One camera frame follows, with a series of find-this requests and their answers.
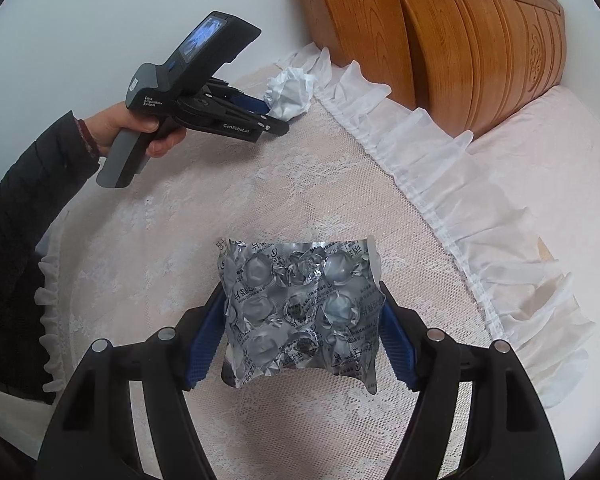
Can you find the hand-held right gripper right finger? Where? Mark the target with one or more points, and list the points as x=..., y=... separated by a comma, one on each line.
x=397, y=345

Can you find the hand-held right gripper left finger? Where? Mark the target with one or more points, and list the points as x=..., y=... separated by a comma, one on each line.
x=202, y=345

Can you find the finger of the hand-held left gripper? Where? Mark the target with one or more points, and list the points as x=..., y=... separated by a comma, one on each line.
x=275, y=127
x=252, y=103

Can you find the white paper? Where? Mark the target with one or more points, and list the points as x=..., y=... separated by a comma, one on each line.
x=292, y=92

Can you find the silver pill blister pack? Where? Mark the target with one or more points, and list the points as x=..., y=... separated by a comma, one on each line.
x=300, y=310

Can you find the person's left forearm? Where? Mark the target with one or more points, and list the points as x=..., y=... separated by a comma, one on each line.
x=25, y=235

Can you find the person's left hand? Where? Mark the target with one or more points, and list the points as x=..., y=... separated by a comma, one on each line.
x=112, y=122

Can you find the beige lace cloth with ruffle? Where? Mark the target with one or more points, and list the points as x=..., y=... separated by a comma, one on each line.
x=290, y=185

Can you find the wooden headboard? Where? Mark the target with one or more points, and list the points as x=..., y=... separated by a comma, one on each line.
x=455, y=35

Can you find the bed with pink sheet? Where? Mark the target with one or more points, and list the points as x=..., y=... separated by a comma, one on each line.
x=570, y=170

